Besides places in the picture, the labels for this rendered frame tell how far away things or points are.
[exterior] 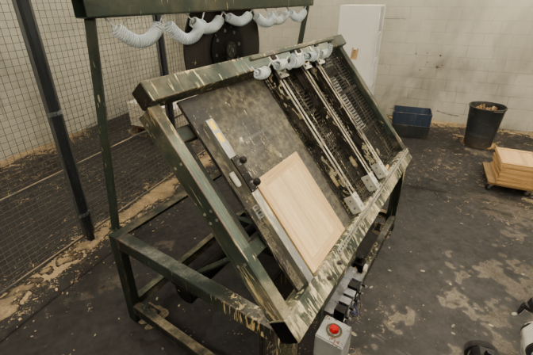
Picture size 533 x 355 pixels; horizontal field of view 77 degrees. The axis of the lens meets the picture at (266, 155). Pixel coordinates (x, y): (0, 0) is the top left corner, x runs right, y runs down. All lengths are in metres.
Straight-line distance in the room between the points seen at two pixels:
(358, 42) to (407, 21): 1.53
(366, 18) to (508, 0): 2.39
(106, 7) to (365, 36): 4.26
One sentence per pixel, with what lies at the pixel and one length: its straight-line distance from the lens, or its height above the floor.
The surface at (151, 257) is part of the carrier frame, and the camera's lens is 2.18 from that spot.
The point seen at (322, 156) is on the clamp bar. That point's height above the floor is 1.24.
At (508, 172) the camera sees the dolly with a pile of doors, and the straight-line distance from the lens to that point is 4.85.
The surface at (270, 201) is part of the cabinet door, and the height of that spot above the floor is 1.22.
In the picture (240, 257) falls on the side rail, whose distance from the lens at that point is 1.54.
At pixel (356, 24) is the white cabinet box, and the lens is 5.51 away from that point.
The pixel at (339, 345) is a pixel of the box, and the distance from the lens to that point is 1.56.
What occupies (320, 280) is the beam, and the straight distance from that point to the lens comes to 1.83.
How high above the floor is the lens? 2.19
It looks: 26 degrees down
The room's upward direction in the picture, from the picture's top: straight up
